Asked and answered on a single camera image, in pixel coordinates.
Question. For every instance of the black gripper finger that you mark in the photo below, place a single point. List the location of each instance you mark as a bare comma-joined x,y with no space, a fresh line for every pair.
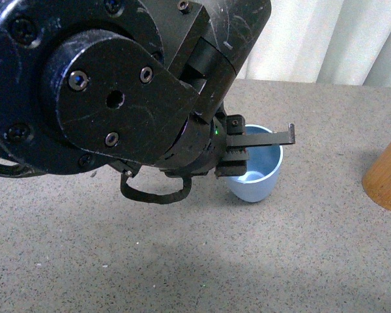
257,136
233,164

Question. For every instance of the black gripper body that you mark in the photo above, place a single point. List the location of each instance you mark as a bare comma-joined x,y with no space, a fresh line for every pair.
201,146

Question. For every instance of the light blue plastic cup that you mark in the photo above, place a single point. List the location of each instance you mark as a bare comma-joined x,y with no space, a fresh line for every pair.
263,168

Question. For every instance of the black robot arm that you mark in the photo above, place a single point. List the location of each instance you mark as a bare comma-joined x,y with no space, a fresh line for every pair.
85,84

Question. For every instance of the wooden bamboo chopstick holder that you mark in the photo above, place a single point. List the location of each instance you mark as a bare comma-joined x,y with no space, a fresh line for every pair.
377,180

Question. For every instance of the white pleated curtain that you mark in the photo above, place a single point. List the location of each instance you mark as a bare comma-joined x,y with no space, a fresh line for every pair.
333,42

